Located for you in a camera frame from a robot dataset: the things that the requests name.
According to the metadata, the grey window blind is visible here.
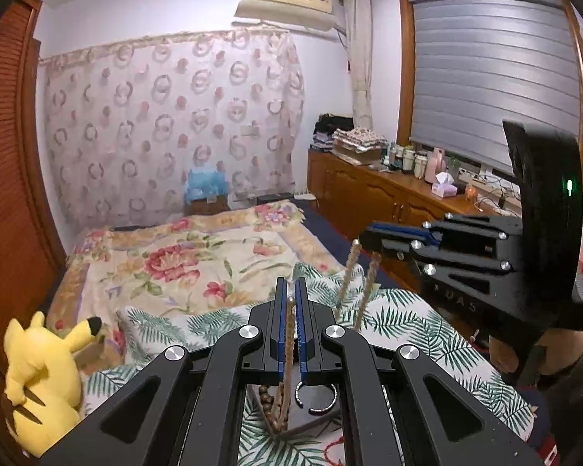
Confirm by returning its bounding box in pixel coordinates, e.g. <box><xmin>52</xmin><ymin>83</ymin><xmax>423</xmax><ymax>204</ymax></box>
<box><xmin>410</xmin><ymin>0</ymin><xmax>583</xmax><ymax>178</ymax></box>

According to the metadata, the silver bangle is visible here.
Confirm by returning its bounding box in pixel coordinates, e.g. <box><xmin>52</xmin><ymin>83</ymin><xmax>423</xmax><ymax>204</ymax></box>
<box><xmin>294</xmin><ymin>381</ymin><xmax>336</xmax><ymax>414</ymax></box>

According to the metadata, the wooden cabinet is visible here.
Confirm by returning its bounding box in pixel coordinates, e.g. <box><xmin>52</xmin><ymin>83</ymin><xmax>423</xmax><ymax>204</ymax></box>
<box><xmin>307</xmin><ymin>148</ymin><xmax>523</xmax><ymax>297</ymax></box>

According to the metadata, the navy bed sheet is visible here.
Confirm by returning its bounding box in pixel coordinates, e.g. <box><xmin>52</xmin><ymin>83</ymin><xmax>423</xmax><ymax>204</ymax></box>
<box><xmin>291</xmin><ymin>196</ymin><xmax>423</xmax><ymax>297</ymax></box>

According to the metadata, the dark wooden bead bracelet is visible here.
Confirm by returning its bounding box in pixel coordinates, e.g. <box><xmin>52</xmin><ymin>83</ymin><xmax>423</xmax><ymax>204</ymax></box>
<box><xmin>257</xmin><ymin>385</ymin><xmax>286</xmax><ymax>416</ymax></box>

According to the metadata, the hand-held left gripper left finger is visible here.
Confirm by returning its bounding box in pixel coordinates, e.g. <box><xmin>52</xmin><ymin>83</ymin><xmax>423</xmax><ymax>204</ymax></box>
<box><xmin>39</xmin><ymin>276</ymin><xmax>292</xmax><ymax>466</ymax></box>

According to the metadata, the leaf-print cloth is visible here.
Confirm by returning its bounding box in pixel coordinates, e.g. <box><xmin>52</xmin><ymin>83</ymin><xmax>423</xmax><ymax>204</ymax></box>
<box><xmin>85</xmin><ymin>262</ymin><xmax>538</xmax><ymax>466</ymax></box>

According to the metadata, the blue plastic bag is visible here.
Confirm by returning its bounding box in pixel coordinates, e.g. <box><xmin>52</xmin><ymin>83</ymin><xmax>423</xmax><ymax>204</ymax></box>
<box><xmin>185</xmin><ymin>167</ymin><xmax>230</xmax><ymax>202</ymax></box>

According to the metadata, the beige air conditioner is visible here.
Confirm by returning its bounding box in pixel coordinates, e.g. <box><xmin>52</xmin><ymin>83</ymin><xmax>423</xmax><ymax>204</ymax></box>
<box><xmin>234</xmin><ymin>0</ymin><xmax>338</xmax><ymax>30</ymax></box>

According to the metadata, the brown cardboard box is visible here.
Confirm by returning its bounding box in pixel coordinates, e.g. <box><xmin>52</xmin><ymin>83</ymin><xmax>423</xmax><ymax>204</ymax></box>
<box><xmin>189</xmin><ymin>196</ymin><xmax>227</xmax><ymax>215</ymax></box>

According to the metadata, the person's right hand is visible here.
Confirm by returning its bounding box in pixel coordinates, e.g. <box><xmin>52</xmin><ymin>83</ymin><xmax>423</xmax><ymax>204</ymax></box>
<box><xmin>489</xmin><ymin>325</ymin><xmax>583</xmax><ymax>391</ymax></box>

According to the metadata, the dark folded clothes stack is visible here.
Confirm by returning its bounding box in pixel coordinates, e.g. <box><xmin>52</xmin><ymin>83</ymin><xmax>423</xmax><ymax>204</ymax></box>
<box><xmin>313</xmin><ymin>114</ymin><xmax>355</xmax><ymax>151</ymax></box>

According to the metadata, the black jewelry box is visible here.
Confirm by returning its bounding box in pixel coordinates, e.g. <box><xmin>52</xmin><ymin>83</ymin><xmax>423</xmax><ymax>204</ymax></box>
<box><xmin>245</xmin><ymin>381</ymin><xmax>346</xmax><ymax>447</ymax></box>

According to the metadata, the wooden louvered wardrobe door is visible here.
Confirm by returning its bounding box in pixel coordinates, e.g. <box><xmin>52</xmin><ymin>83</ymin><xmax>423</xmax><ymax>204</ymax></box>
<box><xmin>0</xmin><ymin>0</ymin><xmax>69</xmax><ymax>466</ymax></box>

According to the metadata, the red bead bracelet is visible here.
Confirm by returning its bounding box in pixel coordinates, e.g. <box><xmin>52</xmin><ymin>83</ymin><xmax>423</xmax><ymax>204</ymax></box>
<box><xmin>319</xmin><ymin>439</ymin><xmax>347</xmax><ymax>466</ymax></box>

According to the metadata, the pink tissue box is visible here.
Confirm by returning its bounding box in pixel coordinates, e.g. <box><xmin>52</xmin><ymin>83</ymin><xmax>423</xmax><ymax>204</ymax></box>
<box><xmin>430</xmin><ymin>172</ymin><xmax>457</xmax><ymax>198</ymax></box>

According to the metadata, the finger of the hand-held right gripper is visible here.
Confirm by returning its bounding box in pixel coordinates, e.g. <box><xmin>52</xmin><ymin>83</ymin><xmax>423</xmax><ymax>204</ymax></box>
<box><xmin>358</xmin><ymin>230</ymin><xmax>515</xmax><ymax>278</ymax></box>
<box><xmin>368</xmin><ymin>212</ymin><xmax>523</xmax><ymax>247</ymax></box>

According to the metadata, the floral folded fabric stack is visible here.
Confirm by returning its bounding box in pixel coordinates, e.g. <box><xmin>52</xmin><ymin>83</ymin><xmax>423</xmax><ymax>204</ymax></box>
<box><xmin>331</xmin><ymin>127</ymin><xmax>388</xmax><ymax>163</ymax></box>

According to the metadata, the patterned lace curtain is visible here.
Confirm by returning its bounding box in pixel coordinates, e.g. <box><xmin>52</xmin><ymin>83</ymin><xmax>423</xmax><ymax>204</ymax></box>
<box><xmin>39</xmin><ymin>29</ymin><xmax>306</xmax><ymax>234</ymax></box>

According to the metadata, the pink bottle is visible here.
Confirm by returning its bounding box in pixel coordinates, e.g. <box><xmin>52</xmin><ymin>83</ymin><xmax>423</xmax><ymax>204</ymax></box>
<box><xmin>425</xmin><ymin>148</ymin><xmax>445</xmax><ymax>180</ymax></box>

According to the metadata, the beige bead necklace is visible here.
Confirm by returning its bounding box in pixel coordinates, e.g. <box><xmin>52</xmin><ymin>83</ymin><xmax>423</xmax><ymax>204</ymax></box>
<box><xmin>272</xmin><ymin>239</ymin><xmax>382</xmax><ymax>435</ymax></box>

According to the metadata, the narrow beige curtain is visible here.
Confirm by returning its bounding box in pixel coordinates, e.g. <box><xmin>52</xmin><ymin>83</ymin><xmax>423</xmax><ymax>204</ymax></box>
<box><xmin>342</xmin><ymin>0</ymin><xmax>374</xmax><ymax>129</ymax></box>

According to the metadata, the yellow plush toy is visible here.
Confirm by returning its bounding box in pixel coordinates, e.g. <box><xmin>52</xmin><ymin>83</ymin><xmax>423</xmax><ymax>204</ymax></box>
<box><xmin>2</xmin><ymin>311</ymin><xmax>103</xmax><ymax>458</ymax></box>

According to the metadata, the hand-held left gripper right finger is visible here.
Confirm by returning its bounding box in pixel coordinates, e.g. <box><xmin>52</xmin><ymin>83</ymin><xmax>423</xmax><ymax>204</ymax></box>
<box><xmin>295</xmin><ymin>276</ymin><xmax>555</xmax><ymax>466</ymax></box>

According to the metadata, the wooden window frame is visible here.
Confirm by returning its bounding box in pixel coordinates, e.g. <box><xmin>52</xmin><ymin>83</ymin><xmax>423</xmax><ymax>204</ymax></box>
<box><xmin>398</xmin><ymin>0</ymin><xmax>583</xmax><ymax>190</ymax></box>

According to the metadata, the floral blanket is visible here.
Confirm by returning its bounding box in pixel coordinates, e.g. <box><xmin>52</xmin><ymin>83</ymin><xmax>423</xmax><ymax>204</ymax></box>
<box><xmin>46</xmin><ymin>201</ymin><xmax>355</xmax><ymax>365</ymax></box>

